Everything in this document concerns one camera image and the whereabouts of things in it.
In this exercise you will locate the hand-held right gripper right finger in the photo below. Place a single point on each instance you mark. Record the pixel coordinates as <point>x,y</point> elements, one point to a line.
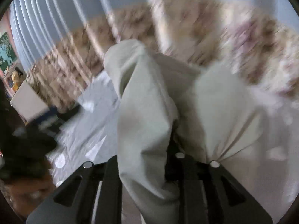
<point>189,179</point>

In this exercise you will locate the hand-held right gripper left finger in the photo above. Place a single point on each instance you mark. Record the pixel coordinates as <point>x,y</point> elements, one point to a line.
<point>113,179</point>

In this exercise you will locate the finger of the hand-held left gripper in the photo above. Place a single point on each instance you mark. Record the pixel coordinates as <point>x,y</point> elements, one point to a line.
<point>53,117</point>

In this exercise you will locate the pale beige large garment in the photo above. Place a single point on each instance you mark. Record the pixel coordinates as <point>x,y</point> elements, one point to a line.
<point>144,112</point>

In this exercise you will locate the person's left forearm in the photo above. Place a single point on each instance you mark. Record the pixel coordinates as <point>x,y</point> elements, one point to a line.
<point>25,191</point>

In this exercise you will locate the white bedside cabinet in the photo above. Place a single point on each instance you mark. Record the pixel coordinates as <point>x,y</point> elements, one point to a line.
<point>28,102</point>

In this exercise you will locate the grey printed bed sheet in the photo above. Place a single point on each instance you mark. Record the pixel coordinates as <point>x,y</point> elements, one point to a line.
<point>88,133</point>

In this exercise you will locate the yellow toy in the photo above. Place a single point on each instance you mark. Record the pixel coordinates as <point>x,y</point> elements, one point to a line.
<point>16,78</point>

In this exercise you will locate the beige floral curtain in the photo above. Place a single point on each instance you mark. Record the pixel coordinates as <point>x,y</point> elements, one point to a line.
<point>77,51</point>

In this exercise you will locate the grey pleated curtain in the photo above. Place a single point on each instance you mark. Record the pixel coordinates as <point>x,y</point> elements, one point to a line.
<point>39,28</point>

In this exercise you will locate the green wall poster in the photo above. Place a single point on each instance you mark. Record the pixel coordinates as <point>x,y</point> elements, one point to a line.
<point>7,51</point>

